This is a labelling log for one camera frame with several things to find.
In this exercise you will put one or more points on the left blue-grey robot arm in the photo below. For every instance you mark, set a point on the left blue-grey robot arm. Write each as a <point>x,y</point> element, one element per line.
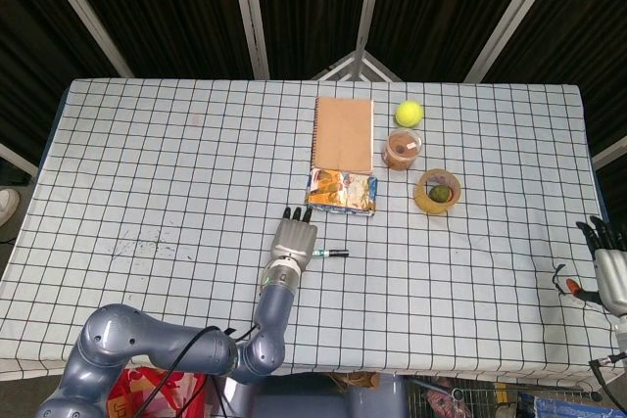
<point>122,339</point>

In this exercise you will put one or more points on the orange blue foil snack packet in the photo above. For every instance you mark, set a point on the orange blue foil snack packet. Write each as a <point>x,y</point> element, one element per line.
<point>340,193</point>

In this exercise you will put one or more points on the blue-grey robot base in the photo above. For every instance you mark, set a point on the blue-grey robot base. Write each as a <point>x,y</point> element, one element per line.
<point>313,401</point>

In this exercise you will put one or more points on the black marker cap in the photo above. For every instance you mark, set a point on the black marker cap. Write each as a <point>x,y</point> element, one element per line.
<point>338,253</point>

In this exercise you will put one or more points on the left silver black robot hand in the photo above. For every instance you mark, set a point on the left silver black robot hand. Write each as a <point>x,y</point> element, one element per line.
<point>295,239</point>

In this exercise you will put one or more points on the yellow tennis ball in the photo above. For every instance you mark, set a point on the yellow tennis ball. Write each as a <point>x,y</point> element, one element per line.
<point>409,113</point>

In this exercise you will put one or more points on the brown cardboard piece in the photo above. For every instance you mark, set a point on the brown cardboard piece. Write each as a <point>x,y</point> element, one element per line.
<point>355,380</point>

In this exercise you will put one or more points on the clear jar of rubber bands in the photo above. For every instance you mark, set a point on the clear jar of rubber bands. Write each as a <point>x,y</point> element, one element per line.
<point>402,150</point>

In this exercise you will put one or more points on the brown spiral notebook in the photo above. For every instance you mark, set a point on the brown spiral notebook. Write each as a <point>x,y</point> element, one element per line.
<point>343,134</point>

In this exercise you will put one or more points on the white shoe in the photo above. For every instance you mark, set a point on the white shoe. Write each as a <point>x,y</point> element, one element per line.
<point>7,205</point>

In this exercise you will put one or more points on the white metal frame post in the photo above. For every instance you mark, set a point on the white metal frame post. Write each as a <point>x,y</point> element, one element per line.
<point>367,12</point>
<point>83,12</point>
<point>610,153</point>
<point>19,161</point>
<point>250,12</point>
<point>514,16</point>

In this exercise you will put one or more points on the green lime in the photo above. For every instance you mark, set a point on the green lime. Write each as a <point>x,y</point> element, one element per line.
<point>439,193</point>

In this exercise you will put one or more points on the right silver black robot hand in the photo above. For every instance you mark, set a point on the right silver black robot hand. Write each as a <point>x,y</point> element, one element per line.
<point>612,271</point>

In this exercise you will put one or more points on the black thread scrap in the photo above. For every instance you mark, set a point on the black thread scrap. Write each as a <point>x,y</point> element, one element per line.
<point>558,280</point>

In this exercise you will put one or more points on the white triangular frame base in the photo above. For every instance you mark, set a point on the white triangular frame base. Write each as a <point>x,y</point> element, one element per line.
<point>335,67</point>

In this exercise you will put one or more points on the red patterned shopping bag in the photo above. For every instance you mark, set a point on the red patterned shopping bag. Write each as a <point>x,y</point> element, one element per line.
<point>142,388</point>

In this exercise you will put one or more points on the blue plastic bag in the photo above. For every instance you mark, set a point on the blue plastic bag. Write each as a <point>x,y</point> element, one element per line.
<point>568,408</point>

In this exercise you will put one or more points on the white black checkered tablecloth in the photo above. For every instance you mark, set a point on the white black checkered tablecloth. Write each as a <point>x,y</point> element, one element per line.
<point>147,168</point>

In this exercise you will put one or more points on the yellow packing tape roll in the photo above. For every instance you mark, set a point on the yellow packing tape roll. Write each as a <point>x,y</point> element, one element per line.
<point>425,202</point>

